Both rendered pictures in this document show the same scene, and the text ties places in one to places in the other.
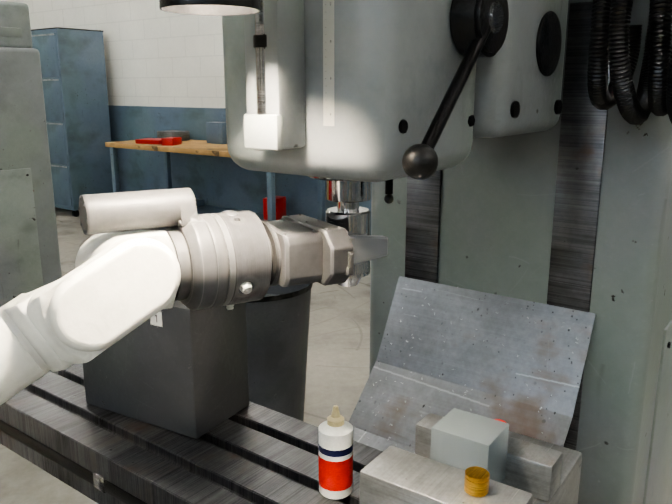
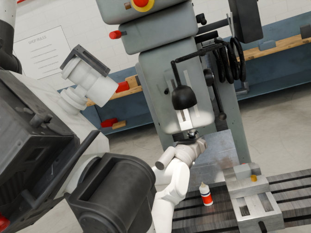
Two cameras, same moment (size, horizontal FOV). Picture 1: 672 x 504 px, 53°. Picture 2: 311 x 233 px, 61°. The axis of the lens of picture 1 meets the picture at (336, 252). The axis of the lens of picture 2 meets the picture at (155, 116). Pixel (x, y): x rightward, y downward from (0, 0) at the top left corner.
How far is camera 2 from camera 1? 0.58 m
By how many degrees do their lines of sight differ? 23
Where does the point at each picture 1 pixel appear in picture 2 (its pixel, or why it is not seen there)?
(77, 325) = (182, 190)
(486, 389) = (213, 160)
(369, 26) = (203, 92)
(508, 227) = not seen: hidden behind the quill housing
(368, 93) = (207, 106)
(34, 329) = (174, 197)
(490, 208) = not seen: hidden behind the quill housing
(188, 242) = (181, 159)
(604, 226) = (224, 107)
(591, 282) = (226, 121)
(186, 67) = not seen: outside the picture
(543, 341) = (221, 141)
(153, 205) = (171, 154)
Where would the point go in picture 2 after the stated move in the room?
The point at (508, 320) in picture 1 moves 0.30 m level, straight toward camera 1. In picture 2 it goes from (209, 140) to (239, 161)
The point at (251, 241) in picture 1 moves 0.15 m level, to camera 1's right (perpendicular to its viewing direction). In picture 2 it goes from (190, 151) to (221, 133)
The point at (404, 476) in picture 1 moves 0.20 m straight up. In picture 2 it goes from (238, 186) to (226, 140)
